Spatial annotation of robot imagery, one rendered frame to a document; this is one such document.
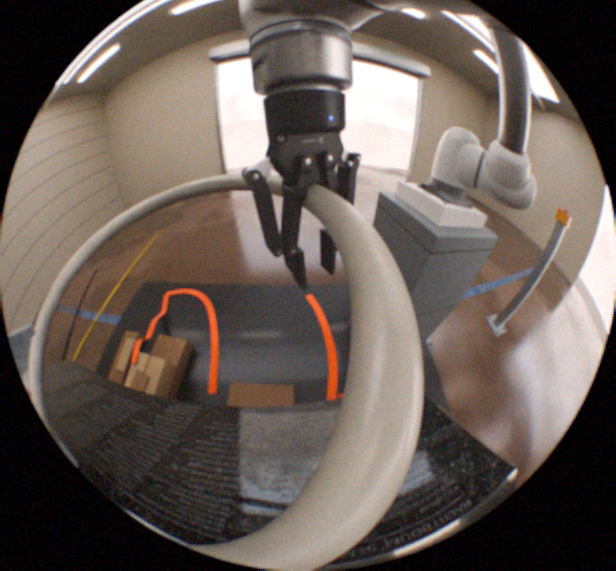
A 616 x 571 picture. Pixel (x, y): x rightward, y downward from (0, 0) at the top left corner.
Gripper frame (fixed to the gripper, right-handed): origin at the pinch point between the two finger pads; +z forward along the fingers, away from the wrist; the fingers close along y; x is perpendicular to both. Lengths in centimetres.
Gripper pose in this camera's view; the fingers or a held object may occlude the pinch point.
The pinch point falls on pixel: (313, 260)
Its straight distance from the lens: 25.5
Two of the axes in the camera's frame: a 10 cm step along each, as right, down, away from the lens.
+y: -8.4, 4.0, -3.7
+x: 5.4, 5.4, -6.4
